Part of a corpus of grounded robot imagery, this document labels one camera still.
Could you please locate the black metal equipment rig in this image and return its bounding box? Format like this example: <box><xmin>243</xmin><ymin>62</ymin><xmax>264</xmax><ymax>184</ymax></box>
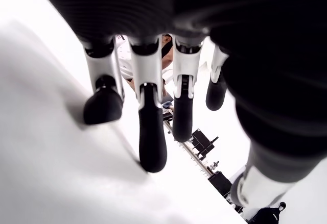
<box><xmin>163</xmin><ymin>111</ymin><xmax>246</xmax><ymax>214</ymax></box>

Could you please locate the seated person in white shirt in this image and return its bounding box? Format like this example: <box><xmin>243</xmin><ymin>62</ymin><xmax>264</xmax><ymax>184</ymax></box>
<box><xmin>114</xmin><ymin>33</ymin><xmax>179</xmax><ymax>115</ymax></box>

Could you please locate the black bag with ring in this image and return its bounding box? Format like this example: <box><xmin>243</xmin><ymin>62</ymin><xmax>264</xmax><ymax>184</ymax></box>
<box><xmin>251</xmin><ymin>201</ymin><xmax>288</xmax><ymax>224</ymax></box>

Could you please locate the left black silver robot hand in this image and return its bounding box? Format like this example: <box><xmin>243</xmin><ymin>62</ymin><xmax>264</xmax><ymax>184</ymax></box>
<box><xmin>32</xmin><ymin>0</ymin><xmax>327</xmax><ymax>207</ymax></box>

